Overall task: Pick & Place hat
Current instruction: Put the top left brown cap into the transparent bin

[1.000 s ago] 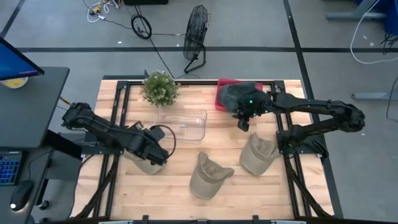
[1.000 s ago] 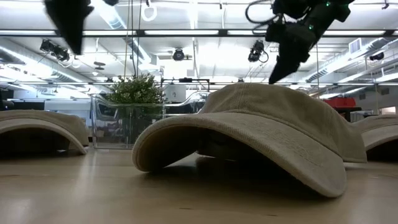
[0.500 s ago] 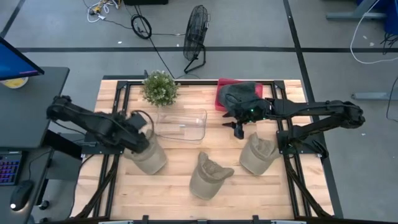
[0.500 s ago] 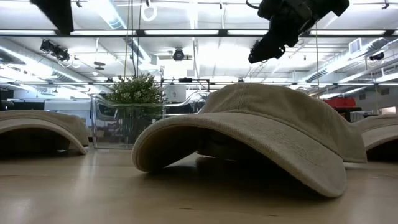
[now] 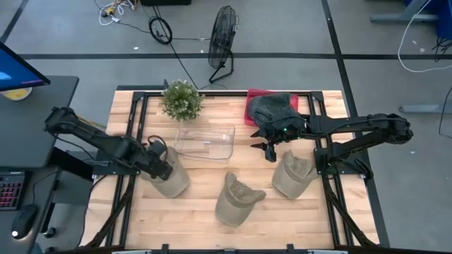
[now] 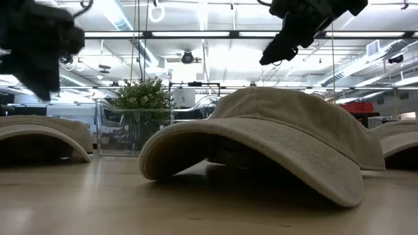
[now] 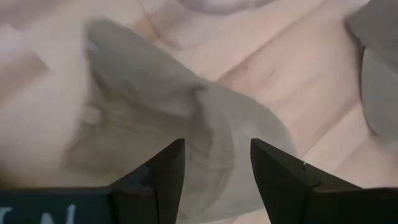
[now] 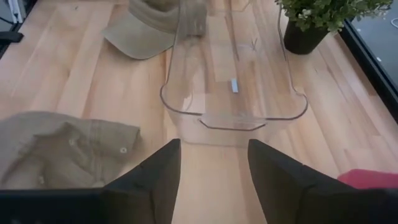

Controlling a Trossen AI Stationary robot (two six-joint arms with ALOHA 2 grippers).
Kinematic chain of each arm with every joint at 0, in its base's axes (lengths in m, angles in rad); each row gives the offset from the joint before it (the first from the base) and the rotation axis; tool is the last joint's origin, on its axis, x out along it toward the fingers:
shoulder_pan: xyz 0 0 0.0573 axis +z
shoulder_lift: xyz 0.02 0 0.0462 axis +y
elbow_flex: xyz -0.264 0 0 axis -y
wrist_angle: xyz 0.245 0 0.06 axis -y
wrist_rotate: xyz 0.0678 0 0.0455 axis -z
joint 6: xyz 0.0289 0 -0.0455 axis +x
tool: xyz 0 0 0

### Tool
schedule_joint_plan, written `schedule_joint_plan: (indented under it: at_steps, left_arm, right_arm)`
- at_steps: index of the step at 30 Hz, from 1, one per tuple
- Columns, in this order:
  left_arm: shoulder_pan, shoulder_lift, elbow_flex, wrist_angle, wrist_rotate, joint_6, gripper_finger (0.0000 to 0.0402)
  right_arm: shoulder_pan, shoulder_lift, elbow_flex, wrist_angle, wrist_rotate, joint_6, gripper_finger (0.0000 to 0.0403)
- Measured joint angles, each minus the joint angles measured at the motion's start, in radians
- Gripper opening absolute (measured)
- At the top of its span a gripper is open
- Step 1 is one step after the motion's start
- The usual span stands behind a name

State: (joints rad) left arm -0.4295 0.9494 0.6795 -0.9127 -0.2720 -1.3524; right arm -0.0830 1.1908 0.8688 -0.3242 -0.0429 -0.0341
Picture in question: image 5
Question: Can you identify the long black floor cable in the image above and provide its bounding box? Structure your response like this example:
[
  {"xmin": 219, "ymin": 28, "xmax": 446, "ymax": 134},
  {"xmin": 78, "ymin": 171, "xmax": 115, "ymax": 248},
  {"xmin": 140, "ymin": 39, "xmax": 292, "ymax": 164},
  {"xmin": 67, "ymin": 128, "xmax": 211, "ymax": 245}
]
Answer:
[{"xmin": 141, "ymin": 3, "xmax": 213, "ymax": 90}]

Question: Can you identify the black computer mouse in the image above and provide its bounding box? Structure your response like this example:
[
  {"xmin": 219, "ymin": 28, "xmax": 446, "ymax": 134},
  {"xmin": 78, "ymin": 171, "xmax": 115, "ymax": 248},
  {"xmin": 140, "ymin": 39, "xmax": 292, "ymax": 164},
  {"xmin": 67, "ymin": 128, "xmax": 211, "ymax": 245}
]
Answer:
[{"xmin": 11, "ymin": 203, "xmax": 40, "ymax": 241}]

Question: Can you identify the dark green baseball cap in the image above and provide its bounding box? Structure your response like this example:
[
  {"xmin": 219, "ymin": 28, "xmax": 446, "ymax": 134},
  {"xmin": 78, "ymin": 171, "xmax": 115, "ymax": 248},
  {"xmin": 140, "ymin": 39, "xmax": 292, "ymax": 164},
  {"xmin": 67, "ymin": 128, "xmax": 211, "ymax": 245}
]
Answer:
[
  {"xmin": 253, "ymin": 92, "xmax": 292, "ymax": 111},
  {"xmin": 248, "ymin": 104, "xmax": 309, "ymax": 139}
]

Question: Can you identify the coiled black cable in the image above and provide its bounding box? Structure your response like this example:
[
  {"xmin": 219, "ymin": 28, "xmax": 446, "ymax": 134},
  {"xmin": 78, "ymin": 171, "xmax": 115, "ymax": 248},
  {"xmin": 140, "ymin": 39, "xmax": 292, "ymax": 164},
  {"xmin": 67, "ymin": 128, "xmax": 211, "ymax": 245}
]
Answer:
[{"xmin": 148, "ymin": 15, "xmax": 174, "ymax": 46}]

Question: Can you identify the yellow round object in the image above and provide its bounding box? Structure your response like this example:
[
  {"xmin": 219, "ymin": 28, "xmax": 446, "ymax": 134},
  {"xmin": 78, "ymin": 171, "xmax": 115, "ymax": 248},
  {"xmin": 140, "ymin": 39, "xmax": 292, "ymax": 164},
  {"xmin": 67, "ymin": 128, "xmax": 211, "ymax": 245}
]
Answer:
[{"xmin": 0, "ymin": 87, "xmax": 34, "ymax": 102}]

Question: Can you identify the black floor fan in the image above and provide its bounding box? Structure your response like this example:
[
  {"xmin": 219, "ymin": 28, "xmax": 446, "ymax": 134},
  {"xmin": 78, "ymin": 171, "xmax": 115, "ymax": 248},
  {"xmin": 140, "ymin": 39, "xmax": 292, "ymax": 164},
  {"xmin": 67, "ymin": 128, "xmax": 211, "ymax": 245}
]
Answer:
[{"xmin": 207, "ymin": 4, "xmax": 239, "ymax": 85}]

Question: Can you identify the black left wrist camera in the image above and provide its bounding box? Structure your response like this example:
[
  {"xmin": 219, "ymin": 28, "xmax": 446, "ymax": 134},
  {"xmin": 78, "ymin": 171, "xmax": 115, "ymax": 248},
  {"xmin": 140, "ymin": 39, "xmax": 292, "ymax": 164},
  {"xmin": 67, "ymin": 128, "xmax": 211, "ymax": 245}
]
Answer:
[{"xmin": 145, "ymin": 135, "xmax": 169, "ymax": 157}]

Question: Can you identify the black keyboard with red keys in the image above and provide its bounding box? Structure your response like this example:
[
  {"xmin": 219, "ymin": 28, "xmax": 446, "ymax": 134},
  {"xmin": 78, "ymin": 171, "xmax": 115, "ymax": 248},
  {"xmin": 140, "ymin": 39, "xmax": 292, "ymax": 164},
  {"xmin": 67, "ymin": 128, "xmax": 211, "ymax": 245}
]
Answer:
[{"xmin": 0, "ymin": 171, "xmax": 27, "ymax": 212}]

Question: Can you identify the long white cable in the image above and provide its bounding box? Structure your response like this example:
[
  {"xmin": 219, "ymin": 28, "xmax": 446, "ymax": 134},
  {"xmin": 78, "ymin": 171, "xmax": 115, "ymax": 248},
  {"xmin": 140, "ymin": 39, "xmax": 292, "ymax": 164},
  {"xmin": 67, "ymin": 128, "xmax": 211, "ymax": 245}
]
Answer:
[{"xmin": 396, "ymin": 0, "xmax": 452, "ymax": 74}]

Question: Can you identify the beige baseball cap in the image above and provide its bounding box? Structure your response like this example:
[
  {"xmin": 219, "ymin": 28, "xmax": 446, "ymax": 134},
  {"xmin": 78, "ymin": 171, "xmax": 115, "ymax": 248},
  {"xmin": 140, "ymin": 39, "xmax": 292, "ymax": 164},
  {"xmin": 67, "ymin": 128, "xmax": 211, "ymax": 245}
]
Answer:
[
  {"xmin": 214, "ymin": 171, "xmax": 267, "ymax": 228},
  {"xmin": 140, "ymin": 145, "xmax": 191, "ymax": 200},
  {"xmin": 271, "ymin": 149, "xmax": 319, "ymax": 200}
]

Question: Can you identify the computer monitor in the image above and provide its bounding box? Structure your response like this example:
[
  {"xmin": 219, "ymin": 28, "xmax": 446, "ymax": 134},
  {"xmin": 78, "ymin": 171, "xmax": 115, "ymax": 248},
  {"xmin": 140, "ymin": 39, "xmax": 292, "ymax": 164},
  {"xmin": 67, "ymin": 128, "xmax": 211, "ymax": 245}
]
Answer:
[{"xmin": 0, "ymin": 41, "xmax": 52, "ymax": 92}]

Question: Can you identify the grey metal table foot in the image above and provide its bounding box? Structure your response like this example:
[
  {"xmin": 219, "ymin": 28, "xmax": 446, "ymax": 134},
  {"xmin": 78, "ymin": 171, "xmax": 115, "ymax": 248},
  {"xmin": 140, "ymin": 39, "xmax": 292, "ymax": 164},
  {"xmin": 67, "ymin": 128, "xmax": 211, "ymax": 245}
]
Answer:
[
  {"xmin": 369, "ymin": 0, "xmax": 439, "ymax": 24},
  {"xmin": 398, "ymin": 103, "xmax": 452, "ymax": 115}
]

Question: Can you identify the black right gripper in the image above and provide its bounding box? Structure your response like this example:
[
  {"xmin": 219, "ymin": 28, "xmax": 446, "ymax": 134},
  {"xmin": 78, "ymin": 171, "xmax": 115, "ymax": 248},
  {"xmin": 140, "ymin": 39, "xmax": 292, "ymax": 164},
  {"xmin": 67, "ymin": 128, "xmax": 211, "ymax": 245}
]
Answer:
[{"xmin": 249, "ymin": 117, "xmax": 312, "ymax": 164}]

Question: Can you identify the black desk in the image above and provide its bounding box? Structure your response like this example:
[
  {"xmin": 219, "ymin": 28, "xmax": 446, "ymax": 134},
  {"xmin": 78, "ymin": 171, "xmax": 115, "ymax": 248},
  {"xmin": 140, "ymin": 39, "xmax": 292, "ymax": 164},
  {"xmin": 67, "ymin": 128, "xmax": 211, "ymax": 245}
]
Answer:
[{"xmin": 0, "ymin": 75, "xmax": 80, "ymax": 171}]

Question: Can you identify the clear plastic container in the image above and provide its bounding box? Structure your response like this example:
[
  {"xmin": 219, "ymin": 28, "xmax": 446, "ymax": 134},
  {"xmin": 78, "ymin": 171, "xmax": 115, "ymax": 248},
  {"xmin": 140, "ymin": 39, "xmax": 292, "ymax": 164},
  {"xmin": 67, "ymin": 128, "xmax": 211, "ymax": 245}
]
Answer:
[{"xmin": 173, "ymin": 122, "xmax": 237, "ymax": 164}]

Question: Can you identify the white cable bundle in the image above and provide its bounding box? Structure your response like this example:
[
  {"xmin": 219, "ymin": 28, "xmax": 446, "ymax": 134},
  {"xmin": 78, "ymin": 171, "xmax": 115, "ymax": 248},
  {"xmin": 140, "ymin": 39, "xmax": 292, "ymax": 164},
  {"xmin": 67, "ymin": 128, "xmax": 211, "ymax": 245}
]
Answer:
[{"xmin": 93, "ymin": 0, "xmax": 137, "ymax": 27}]

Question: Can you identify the black metal table frame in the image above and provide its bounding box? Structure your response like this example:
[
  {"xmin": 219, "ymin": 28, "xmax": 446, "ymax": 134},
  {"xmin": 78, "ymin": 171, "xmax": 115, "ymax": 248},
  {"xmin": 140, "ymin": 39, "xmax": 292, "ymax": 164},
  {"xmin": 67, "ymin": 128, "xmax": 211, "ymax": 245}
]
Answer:
[{"xmin": 80, "ymin": 90, "xmax": 378, "ymax": 248}]

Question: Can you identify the blue object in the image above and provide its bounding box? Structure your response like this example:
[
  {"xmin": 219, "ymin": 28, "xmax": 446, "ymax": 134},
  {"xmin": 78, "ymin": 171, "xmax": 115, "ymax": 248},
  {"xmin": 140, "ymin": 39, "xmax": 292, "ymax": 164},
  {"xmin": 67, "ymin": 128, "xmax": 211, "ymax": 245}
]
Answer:
[{"xmin": 435, "ymin": 0, "xmax": 452, "ymax": 40}]

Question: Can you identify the red plastic bin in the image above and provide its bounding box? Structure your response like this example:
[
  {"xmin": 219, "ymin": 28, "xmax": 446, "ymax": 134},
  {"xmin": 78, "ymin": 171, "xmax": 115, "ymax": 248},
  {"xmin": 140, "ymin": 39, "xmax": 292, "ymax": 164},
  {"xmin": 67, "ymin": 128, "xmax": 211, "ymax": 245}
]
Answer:
[{"xmin": 244, "ymin": 88, "xmax": 300, "ymax": 128}]

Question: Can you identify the small green potted plant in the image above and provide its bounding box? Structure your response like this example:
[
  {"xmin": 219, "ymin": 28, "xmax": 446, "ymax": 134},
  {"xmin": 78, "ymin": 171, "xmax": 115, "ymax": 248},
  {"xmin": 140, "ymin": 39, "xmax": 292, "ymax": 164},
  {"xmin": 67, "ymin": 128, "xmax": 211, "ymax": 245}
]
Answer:
[{"xmin": 160, "ymin": 79, "xmax": 205, "ymax": 122}]

